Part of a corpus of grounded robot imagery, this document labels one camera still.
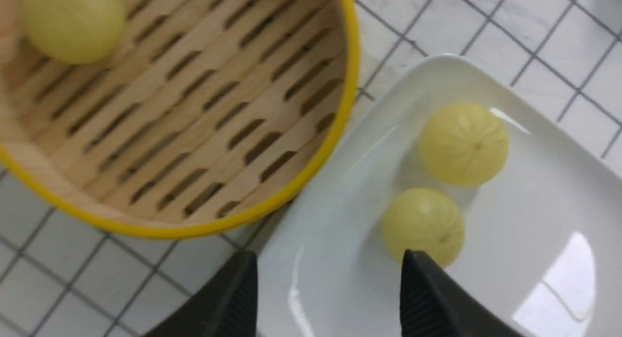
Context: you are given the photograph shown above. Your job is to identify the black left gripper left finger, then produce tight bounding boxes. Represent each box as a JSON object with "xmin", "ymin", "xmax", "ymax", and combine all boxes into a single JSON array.
[{"xmin": 146, "ymin": 250, "xmax": 258, "ymax": 337}]

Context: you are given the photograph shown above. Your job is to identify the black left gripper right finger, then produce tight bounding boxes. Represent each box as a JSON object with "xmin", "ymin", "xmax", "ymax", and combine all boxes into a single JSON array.
[{"xmin": 399, "ymin": 250, "xmax": 520, "ymax": 337}]

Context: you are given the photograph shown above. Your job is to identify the yellow steamed bun front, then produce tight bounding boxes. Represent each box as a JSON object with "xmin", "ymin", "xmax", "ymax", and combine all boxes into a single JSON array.
[{"xmin": 380, "ymin": 188, "xmax": 465, "ymax": 267}]

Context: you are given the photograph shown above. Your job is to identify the yellow steamed bun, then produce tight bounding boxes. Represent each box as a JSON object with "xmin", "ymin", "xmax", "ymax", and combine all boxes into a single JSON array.
[
  {"xmin": 380, "ymin": 188, "xmax": 465, "ymax": 267},
  {"xmin": 22, "ymin": 0, "xmax": 127, "ymax": 65},
  {"xmin": 418, "ymin": 102, "xmax": 509, "ymax": 188}
]

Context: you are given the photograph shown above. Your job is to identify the yellow steamed bun back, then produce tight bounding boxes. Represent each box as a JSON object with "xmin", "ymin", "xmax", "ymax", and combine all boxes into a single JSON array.
[{"xmin": 22, "ymin": 0, "xmax": 127, "ymax": 65}]

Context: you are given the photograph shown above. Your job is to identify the white square ceramic plate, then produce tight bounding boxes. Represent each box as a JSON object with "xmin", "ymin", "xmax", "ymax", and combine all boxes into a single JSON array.
[{"xmin": 258, "ymin": 54, "xmax": 622, "ymax": 337}]

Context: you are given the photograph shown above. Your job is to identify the yellow-rimmed bamboo steamer basket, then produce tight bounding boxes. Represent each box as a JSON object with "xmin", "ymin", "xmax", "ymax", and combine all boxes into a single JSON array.
[{"xmin": 1, "ymin": 0, "xmax": 360, "ymax": 239}]

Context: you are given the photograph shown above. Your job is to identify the white grid-pattern tablecloth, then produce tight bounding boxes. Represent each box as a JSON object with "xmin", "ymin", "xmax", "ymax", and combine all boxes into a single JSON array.
[{"xmin": 1, "ymin": 0, "xmax": 621, "ymax": 337}]

